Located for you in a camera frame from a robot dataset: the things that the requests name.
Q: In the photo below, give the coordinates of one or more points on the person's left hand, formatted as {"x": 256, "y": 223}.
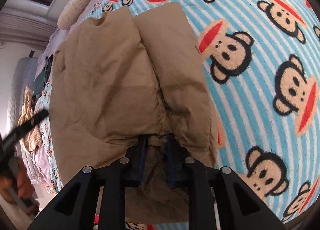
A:
{"x": 23, "y": 182}

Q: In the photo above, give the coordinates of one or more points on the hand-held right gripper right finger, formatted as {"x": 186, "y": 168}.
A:
{"x": 171, "y": 160}

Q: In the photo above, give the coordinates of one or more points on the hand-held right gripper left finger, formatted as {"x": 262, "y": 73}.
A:
{"x": 143, "y": 162}

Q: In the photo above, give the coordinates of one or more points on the tan padded jacket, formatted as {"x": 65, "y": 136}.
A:
{"x": 112, "y": 82}

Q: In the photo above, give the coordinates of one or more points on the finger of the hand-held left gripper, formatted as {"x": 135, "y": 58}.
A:
{"x": 25, "y": 126}

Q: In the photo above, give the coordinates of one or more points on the cream fluffy pillow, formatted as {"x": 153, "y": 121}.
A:
{"x": 75, "y": 7}

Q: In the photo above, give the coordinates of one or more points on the blue monkey printed blanket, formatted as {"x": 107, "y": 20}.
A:
{"x": 250, "y": 95}

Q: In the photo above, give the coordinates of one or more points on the dark blue folded garment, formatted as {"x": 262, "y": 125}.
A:
{"x": 43, "y": 75}

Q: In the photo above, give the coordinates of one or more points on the grey quilted headboard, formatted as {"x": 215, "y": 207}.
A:
{"x": 20, "y": 77}

